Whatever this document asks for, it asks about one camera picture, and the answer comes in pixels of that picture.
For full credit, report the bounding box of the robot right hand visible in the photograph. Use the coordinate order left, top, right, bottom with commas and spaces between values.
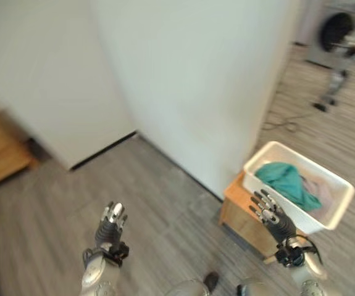
249, 189, 298, 244

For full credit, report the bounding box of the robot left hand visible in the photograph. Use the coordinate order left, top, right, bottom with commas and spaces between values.
94, 201, 128, 249

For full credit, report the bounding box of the white plastic laundry basket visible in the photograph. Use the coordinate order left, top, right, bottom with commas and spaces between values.
243, 141, 355, 234

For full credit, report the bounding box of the small wooden table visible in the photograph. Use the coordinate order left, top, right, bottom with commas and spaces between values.
219, 171, 303, 265

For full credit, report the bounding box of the teal cloth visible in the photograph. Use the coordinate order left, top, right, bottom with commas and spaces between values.
254, 161, 322, 212

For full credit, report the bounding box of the pale pink cloth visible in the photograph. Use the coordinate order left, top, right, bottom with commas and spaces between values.
300, 176, 335, 216

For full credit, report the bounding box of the robot dark foot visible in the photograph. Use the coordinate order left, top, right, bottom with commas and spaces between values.
204, 270, 220, 291

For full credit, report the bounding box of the wooden furniture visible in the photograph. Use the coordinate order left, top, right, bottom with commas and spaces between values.
0, 101, 39, 195

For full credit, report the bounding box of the humanoid robot in background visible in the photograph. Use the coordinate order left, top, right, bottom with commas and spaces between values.
314, 9, 355, 111

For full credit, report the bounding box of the silver washing machine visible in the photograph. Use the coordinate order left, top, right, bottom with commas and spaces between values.
306, 0, 355, 69

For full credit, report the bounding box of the black floor cable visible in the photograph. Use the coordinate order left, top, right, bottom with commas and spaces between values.
261, 111, 315, 132

